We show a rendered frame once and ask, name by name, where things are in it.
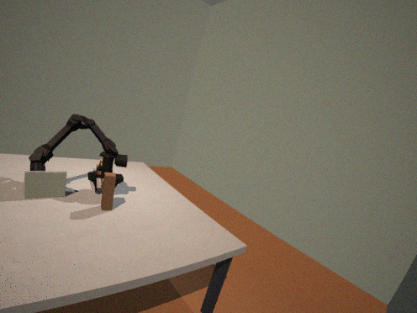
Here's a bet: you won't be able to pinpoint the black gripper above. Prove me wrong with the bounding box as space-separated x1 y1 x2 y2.
88 165 124 191

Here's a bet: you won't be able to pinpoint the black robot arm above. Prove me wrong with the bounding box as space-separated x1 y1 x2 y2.
29 114 128 171

